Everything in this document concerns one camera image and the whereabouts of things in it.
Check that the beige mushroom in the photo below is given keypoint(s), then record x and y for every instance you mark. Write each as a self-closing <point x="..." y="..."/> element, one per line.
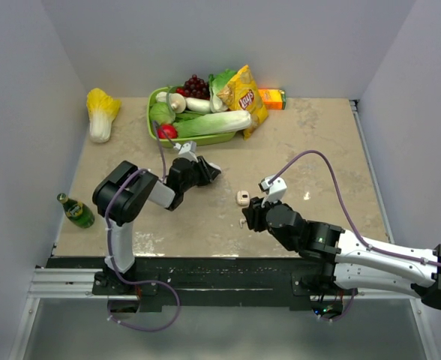
<point x="176" y="101"/>

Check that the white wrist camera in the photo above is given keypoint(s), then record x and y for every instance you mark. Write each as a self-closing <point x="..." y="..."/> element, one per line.
<point x="273" y="188"/>
<point x="186" y="150"/>

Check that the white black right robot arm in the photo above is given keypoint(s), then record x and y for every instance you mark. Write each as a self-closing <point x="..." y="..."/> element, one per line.
<point x="350" y="263"/>

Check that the orange juice carton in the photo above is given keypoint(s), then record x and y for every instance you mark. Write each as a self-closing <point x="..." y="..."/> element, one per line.
<point x="274" y="99"/>

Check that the green glass bottle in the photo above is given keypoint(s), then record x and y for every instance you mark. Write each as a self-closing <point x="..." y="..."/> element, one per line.
<point x="76" y="212"/>

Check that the dark red grapes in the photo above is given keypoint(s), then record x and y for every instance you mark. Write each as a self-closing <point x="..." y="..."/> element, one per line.
<point x="194" y="87"/>

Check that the round green cabbage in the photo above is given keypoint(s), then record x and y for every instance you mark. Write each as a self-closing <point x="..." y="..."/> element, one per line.
<point x="161" y="114"/>

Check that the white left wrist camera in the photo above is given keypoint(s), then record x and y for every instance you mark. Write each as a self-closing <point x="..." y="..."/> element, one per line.
<point x="186" y="150"/>

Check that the green leafy lettuce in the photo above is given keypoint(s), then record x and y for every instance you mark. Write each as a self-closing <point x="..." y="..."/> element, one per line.
<point x="215" y="84"/>

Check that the yellow napa cabbage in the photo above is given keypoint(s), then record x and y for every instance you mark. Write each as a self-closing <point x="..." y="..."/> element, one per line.
<point x="102" y="111"/>

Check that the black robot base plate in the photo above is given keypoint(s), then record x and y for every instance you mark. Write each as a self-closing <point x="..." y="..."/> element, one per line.
<point x="157" y="282"/>

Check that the white radish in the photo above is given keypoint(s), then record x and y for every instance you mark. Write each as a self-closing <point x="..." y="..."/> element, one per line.
<point x="198" y="105"/>

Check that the green plastic basket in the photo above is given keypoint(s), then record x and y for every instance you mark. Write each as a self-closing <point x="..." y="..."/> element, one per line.
<point x="200" y="140"/>

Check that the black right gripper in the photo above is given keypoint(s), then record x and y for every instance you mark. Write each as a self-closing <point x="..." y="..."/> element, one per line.
<point x="254" y="212"/>

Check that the beige earbud case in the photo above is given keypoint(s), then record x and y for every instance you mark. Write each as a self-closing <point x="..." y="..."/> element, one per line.
<point x="242" y="198"/>

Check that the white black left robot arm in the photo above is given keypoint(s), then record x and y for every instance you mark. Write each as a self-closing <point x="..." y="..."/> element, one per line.
<point x="120" y="197"/>

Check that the long green white cabbage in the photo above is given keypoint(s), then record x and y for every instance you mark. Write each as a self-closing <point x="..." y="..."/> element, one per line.
<point x="213" y="123"/>

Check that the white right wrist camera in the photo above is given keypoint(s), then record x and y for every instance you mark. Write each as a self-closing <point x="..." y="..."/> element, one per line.
<point x="273" y="188"/>

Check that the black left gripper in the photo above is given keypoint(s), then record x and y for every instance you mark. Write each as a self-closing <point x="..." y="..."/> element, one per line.
<point x="208" y="172"/>

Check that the red apple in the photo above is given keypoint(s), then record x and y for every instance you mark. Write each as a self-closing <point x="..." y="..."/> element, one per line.
<point x="167" y="131"/>

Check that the yellow Lays chip bag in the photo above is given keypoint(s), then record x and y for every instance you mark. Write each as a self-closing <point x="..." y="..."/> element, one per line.
<point x="241" y="93"/>

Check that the aluminium frame rail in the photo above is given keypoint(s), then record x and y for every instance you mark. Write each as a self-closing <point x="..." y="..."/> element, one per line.
<point x="355" y="112"/>

